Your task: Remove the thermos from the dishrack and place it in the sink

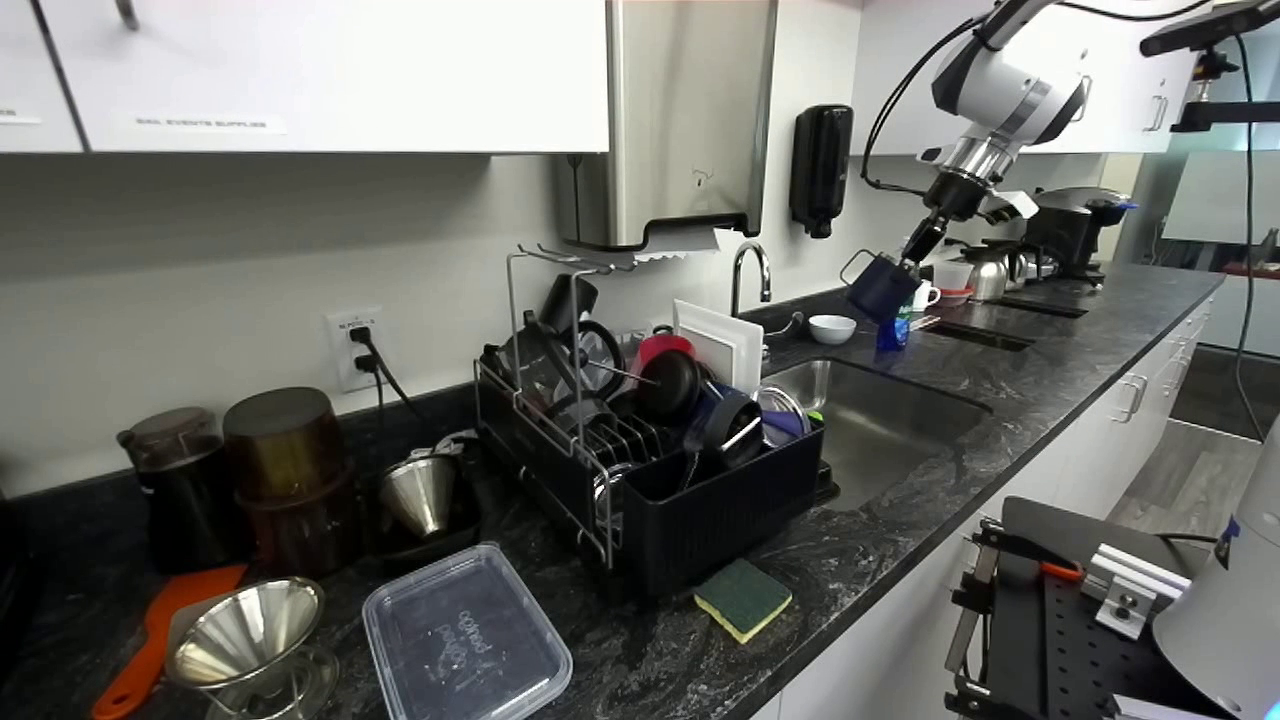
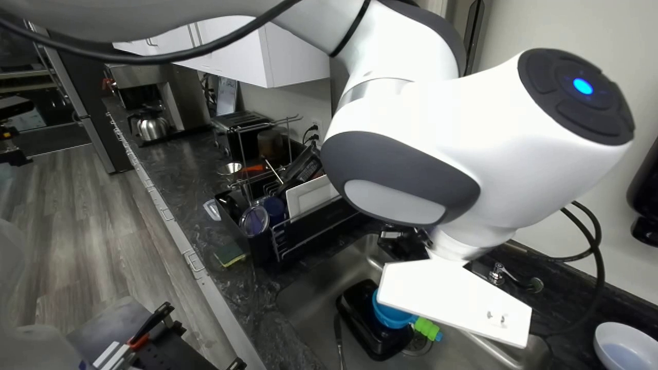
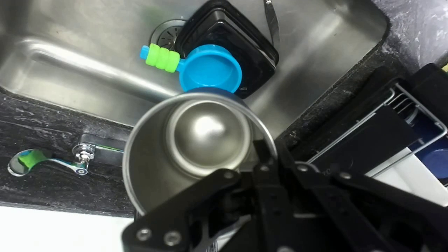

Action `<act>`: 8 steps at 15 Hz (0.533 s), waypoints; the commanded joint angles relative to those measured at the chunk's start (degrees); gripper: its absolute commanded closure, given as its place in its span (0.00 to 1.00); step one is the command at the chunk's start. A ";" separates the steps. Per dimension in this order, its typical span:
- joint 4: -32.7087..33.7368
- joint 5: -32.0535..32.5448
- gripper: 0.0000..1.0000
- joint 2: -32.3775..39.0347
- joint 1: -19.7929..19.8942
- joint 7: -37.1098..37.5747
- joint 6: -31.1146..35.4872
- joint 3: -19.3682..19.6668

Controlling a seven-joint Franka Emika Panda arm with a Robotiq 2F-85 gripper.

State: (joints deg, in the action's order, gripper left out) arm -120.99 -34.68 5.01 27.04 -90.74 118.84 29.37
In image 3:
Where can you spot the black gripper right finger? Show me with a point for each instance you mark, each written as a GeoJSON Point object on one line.
{"type": "Point", "coordinates": [355, 211]}

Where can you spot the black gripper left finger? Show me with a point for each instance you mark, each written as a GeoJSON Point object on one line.
{"type": "Point", "coordinates": [187, 205]}

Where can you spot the blue steel thermos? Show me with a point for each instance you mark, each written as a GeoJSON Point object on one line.
{"type": "Point", "coordinates": [205, 135]}

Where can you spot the chrome sink faucet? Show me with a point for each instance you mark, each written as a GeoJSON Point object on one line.
{"type": "Point", "coordinates": [51, 160]}

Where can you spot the sink drain strainer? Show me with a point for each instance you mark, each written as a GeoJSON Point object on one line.
{"type": "Point", "coordinates": [166, 33]}

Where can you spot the stainless steel sink basin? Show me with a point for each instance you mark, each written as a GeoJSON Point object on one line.
{"type": "Point", "coordinates": [71, 47]}

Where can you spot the white plate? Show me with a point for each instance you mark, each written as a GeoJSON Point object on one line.
{"type": "Point", "coordinates": [411, 180]}

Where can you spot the black dish rack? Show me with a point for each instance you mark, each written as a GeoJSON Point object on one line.
{"type": "Point", "coordinates": [373, 135]}

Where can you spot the dark blue cup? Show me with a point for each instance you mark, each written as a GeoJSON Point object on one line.
{"type": "Point", "coordinates": [439, 159]}

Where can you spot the black square container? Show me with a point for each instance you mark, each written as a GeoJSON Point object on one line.
{"type": "Point", "coordinates": [233, 37]}

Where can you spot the thin metal utensil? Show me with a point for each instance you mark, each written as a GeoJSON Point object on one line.
{"type": "Point", "coordinates": [271, 22]}

